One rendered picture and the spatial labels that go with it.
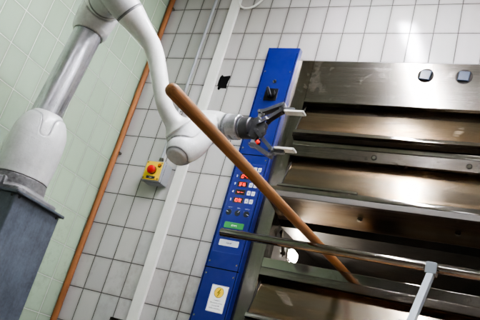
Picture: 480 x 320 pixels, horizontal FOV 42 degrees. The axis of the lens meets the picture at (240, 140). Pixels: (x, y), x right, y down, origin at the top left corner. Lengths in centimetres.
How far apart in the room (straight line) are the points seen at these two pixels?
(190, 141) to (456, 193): 102
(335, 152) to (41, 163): 125
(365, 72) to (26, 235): 159
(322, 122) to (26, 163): 132
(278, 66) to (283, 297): 104
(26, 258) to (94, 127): 123
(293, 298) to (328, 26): 125
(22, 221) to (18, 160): 17
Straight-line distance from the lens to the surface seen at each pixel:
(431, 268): 194
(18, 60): 259
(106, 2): 215
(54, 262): 286
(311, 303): 240
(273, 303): 244
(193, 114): 131
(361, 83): 270
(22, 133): 185
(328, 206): 236
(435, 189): 244
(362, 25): 288
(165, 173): 280
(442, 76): 265
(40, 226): 183
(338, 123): 263
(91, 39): 222
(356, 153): 255
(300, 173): 258
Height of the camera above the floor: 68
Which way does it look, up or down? 21 degrees up
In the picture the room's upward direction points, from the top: 16 degrees clockwise
